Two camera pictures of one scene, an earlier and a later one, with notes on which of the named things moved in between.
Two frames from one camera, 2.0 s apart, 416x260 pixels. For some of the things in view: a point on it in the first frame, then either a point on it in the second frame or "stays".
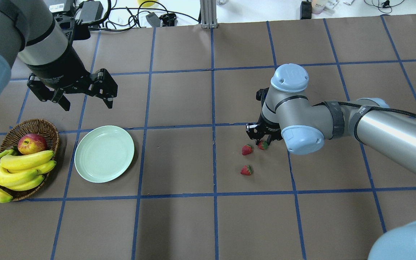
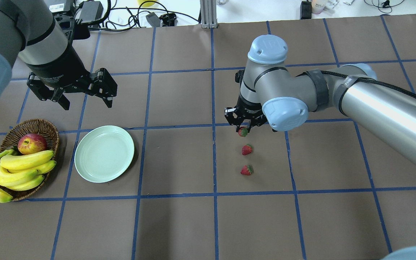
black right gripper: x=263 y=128 → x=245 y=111
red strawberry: x=263 y=144 → x=243 y=131
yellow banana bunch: x=13 y=172 stays
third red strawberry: x=246 y=170 stays
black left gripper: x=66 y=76 stays
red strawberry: x=247 y=149 stays
